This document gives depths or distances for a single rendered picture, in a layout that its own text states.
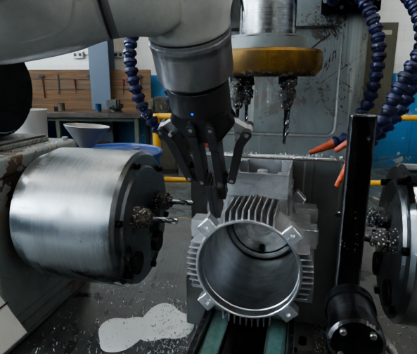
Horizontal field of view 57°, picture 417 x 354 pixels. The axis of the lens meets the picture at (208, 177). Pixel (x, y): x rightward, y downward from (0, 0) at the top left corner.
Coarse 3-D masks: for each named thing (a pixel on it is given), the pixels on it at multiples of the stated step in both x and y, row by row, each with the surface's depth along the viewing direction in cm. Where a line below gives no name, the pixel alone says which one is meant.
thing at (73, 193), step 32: (64, 160) 67; (96, 160) 66; (128, 160) 65; (32, 192) 63; (64, 192) 62; (96, 192) 61; (128, 192) 63; (160, 192) 75; (32, 224) 63; (64, 224) 61; (96, 224) 60; (128, 224) 64; (160, 224) 79; (32, 256) 65; (64, 256) 63; (96, 256) 61; (128, 256) 65
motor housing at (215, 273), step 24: (240, 216) 57; (264, 216) 57; (288, 216) 62; (192, 240) 59; (216, 240) 69; (192, 264) 59; (216, 264) 66; (240, 264) 73; (264, 264) 75; (288, 264) 70; (312, 264) 55; (216, 288) 62; (240, 288) 66; (264, 288) 66; (288, 288) 60; (240, 312) 60; (264, 312) 59
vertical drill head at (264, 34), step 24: (240, 0) 60; (264, 0) 57; (288, 0) 58; (240, 24) 61; (264, 24) 58; (288, 24) 59; (240, 48) 56; (264, 48) 55; (288, 48) 55; (312, 48) 57; (240, 72) 57; (264, 72) 56; (288, 72) 56; (312, 72) 58; (240, 96) 60; (288, 96) 58; (288, 120) 69
